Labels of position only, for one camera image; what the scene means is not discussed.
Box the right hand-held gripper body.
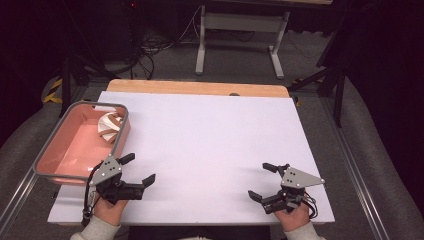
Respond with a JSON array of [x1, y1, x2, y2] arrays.
[[260, 163, 326, 215]]

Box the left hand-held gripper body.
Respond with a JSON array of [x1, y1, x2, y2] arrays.
[[88, 154, 147, 206]]

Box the person's left hand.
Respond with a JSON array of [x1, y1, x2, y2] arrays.
[[93, 194, 130, 227]]

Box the person's right hand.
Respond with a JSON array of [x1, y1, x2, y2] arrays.
[[273, 200, 311, 233]]

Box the crumpled white and brown cloth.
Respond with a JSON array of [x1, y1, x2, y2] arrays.
[[97, 112, 125, 144]]

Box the pink bin with grey rim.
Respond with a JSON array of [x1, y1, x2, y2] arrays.
[[32, 100, 132, 186]]

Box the white table mat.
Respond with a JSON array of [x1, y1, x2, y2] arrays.
[[47, 90, 336, 226]]

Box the yellow and black hazard tape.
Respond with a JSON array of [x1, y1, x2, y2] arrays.
[[41, 78, 64, 104]]

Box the black tripod stand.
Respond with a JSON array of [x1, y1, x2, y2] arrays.
[[287, 29, 348, 128], [59, 49, 111, 118]]

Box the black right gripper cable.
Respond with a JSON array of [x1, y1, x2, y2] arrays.
[[301, 189, 320, 220]]

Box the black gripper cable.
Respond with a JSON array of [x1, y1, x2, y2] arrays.
[[301, 189, 320, 220], [81, 161, 105, 228]]

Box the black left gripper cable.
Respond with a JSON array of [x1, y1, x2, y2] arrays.
[[81, 161, 105, 228]]

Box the aluminium floor rail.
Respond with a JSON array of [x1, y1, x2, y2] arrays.
[[319, 96, 391, 240], [0, 173, 39, 234]]

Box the black floor cables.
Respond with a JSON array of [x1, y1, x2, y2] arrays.
[[128, 6, 203, 80]]

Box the white metal desk frame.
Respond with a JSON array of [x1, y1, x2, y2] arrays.
[[194, 4, 291, 80]]

